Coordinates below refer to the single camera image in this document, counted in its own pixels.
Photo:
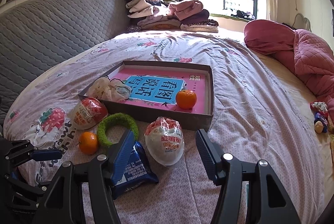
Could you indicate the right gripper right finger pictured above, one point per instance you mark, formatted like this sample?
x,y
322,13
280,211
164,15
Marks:
x,y
267,199

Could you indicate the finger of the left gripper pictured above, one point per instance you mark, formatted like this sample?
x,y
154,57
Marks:
x,y
23,150

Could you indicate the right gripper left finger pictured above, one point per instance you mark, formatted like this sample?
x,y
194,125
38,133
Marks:
x,y
63,199

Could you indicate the orange tangerine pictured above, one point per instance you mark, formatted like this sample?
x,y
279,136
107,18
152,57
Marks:
x,y
88,143
186,99

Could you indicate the white packaged egg snack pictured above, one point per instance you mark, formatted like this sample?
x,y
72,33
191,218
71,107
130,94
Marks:
x,y
164,141

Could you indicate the blue snack packet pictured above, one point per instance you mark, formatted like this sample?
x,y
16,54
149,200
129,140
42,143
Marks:
x,y
137,172

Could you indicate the red packaged egg snack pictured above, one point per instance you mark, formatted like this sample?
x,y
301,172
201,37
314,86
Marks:
x,y
88,113

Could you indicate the pink strawberry print bedsheet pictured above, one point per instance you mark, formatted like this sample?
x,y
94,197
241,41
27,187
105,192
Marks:
x,y
254,118

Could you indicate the orange tangerine in box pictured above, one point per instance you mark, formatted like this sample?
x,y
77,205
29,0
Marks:
x,y
186,99

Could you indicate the pink children's book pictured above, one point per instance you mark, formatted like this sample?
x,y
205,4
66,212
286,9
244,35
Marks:
x,y
156,87

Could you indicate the small colourful doll toy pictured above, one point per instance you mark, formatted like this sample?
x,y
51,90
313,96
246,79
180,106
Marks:
x,y
322,120

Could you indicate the grey quilted headboard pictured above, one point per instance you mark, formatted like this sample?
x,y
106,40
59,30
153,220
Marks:
x,y
39,34

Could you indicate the red pink quilted blanket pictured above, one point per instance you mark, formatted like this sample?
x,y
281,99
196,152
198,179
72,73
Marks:
x,y
305,54

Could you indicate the pile of folded clothes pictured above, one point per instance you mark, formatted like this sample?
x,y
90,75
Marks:
x,y
185,15

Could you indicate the cream drawstring cloth pouch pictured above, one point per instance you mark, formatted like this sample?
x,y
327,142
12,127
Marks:
x,y
113,90

